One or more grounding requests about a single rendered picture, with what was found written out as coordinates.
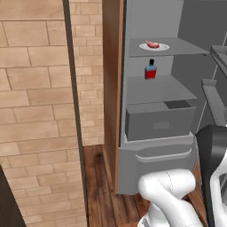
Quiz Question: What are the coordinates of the grey fridge crisper drawer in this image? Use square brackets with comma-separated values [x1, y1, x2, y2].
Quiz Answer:
[124, 99, 198, 143]

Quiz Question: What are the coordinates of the grey fridge shelf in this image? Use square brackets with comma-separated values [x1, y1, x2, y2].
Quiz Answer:
[126, 74, 199, 106]
[128, 36, 210, 59]

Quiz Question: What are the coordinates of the red raw steak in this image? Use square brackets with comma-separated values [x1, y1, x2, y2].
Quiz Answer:
[145, 39, 160, 50]

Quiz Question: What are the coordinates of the grey fridge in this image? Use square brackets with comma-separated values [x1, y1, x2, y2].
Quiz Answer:
[117, 0, 227, 196]

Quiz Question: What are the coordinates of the grey fridge door bin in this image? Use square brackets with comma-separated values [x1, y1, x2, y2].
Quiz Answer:
[209, 44, 227, 71]
[200, 78, 227, 128]

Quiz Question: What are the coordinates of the grey fridge door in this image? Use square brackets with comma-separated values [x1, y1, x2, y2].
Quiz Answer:
[172, 0, 227, 135]

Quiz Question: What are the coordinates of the wooden cabinet side panel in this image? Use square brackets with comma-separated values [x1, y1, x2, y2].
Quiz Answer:
[101, 0, 125, 193]

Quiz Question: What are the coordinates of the dark vertical trim strip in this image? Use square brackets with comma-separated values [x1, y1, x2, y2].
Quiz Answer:
[62, 0, 89, 227]

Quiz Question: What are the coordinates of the red bottle with black cap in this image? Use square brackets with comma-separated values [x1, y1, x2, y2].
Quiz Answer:
[144, 59, 158, 81]

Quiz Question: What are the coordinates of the grey freezer drawer front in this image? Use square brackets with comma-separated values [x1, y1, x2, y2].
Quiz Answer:
[116, 137, 199, 196]

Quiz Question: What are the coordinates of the white plate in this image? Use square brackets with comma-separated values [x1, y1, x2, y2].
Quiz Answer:
[138, 42, 171, 52]

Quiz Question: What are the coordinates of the grey freezer drawer handle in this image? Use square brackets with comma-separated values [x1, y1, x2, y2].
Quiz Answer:
[135, 146, 193, 164]

